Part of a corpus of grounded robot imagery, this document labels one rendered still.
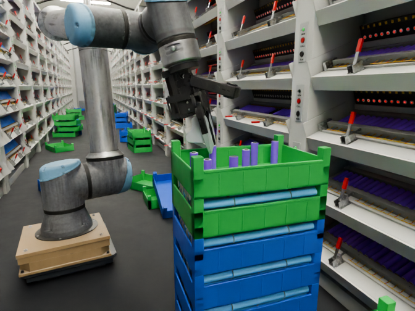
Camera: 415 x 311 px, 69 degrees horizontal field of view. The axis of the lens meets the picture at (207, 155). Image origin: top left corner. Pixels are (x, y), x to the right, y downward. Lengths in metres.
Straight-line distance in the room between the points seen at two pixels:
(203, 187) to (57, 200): 0.79
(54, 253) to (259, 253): 0.78
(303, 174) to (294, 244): 0.15
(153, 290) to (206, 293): 0.51
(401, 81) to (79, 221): 1.13
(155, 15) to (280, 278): 0.63
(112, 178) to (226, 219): 0.76
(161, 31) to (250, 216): 0.43
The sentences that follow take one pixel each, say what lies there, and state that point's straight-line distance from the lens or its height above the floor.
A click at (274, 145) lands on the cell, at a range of 0.79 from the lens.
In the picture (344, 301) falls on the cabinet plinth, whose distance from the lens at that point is 1.16.
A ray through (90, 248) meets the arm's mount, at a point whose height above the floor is 0.11.
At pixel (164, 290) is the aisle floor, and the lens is 1.16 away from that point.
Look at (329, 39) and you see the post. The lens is 1.11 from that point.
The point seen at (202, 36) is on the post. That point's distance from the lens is 2.40.
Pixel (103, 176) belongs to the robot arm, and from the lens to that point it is 1.28.
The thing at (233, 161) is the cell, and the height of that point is 0.54.
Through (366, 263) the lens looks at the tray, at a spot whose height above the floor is 0.17.
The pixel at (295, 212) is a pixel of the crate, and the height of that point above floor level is 0.43.
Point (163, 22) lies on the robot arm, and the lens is 0.71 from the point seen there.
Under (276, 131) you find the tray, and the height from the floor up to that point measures 0.52.
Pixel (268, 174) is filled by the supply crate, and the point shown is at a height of 0.51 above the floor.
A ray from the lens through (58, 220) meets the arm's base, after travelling 1.28.
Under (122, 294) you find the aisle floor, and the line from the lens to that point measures 1.16.
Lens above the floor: 0.68
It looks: 13 degrees down
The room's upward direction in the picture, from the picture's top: straight up
